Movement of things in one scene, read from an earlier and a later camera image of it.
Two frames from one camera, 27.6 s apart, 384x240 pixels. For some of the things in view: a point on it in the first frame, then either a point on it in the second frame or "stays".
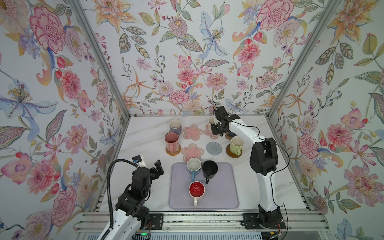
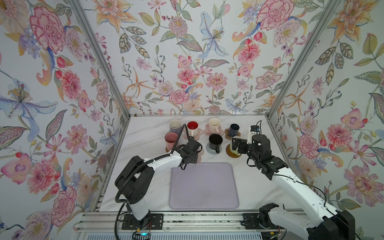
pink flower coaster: x=193 y=132 stays
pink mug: x=172 y=142 stays
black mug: x=210 y=168 -> x=215 y=140
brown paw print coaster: x=228 y=136 stays
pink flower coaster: x=207 y=131 stays
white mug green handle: x=236 y=144 stays
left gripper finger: x=155 y=174 -> x=185 y=166
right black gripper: x=214 y=132 -> x=243 y=144
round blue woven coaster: x=214 y=148 stays
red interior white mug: x=196 y=190 -> x=192 y=127
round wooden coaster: x=231 y=154 stays
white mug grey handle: x=175 y=126 stays
